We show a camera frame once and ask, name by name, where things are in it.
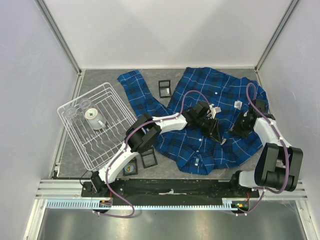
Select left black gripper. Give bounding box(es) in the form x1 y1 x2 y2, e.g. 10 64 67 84
195 117 221 144

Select blue plaid shirt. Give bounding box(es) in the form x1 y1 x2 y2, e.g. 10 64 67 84
118 67 267 175

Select light blue round brooch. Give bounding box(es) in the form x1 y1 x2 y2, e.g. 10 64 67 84
124 165 134 173

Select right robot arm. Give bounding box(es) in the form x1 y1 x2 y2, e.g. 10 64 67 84
229 99 303 197

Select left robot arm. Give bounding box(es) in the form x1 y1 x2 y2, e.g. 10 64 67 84
90 101 221 197

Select white ceramic mug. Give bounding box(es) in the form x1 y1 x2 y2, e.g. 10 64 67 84
84 107 107 131

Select clear glass right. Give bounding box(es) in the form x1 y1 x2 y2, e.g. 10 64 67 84
79 98 95 113

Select clear glass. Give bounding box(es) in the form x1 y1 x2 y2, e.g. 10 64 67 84
65 106 80 125
79 98 95 113

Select clear glass left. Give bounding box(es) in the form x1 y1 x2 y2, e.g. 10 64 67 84
65 106 80 125

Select black frame at back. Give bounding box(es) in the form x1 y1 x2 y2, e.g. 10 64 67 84
158 79 172 98

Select black frame front middle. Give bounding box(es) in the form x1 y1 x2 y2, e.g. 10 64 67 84
140 148 158 169

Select black frame near rack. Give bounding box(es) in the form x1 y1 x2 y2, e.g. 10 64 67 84
122 159 138 177

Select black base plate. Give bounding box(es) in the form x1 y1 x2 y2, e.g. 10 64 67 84
81 178 251 203

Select white wire dish rack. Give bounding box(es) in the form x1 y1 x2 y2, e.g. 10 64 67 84
57 82 137 171

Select right aluminium frame post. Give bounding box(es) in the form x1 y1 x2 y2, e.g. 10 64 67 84
254 0 301 74

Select aluminium frame post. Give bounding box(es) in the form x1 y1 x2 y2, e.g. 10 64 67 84
34 0 82 75
254 0 301 74

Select light blue cable duct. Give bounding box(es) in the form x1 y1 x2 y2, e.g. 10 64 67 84
46 198 237 211

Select left aluminium frame post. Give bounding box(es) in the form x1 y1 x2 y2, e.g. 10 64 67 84
34 0 82 75

